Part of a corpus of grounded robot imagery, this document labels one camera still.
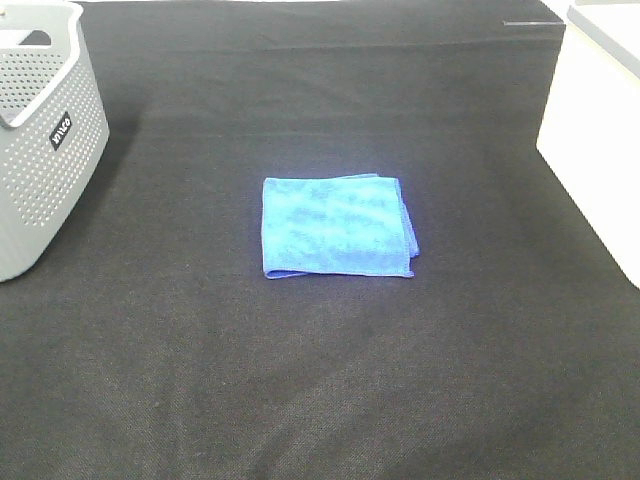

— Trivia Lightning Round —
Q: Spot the blue microfiber towel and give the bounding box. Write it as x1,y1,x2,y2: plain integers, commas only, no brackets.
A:
261,173,420,279

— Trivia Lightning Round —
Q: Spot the black fabric table cloth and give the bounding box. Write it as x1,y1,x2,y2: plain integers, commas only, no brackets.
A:
1,1,639,479

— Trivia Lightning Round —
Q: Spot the grey perforated plastic basket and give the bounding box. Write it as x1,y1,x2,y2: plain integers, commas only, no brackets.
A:
1,1,109,281

